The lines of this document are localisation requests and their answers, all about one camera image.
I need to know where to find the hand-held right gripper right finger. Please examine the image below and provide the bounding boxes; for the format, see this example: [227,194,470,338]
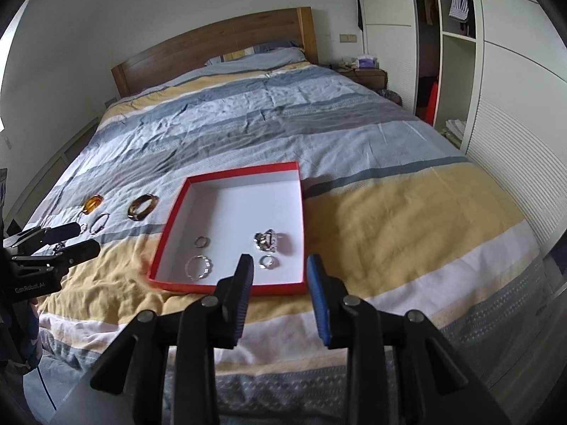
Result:
[305,254,481,425]

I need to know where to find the wooden headboard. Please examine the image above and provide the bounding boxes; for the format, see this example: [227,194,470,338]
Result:
[111,6,320,98]

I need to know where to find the chunky silver ring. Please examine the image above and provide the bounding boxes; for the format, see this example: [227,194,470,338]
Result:
[252,229,280,253]

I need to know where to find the wavy silver bracelet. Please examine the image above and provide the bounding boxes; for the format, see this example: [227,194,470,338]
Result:
[185,254,212,281]

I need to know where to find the red shallow cardboard box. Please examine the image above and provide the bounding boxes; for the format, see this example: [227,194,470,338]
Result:
[147,161,308,296]

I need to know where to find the black cable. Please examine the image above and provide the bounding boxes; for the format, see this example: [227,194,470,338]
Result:
[35,354,58,413]

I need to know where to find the blue grey pillow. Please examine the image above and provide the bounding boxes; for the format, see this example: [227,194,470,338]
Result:
[204,41,307,68]

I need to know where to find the wooden nightstand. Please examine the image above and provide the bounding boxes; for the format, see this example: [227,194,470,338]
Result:
[340,67,389,92]

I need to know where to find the stack of white books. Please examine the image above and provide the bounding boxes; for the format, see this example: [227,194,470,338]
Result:
[440,117,467,149]

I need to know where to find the thin silver bangle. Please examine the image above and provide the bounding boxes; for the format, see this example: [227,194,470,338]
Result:
[89,212,111,234]

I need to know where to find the white wardrobe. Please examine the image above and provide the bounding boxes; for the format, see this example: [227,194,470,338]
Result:
[353,0,567,275]

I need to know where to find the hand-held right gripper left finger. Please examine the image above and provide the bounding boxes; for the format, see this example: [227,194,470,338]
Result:
[90,253,255,425]

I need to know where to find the brown tortoiseshell bangle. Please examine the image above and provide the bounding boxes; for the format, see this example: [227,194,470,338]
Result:
[128,193,158,221]

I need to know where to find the striped bed with headboard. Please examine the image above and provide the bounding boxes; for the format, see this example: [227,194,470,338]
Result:
[20,59,554,425]

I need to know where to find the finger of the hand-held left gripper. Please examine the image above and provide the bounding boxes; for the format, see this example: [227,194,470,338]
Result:
[11,239,102,275]
[4,222,81,250]

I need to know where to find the red object in wardrobe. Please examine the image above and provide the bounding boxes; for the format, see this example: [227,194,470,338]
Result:
[419,77,440,125]

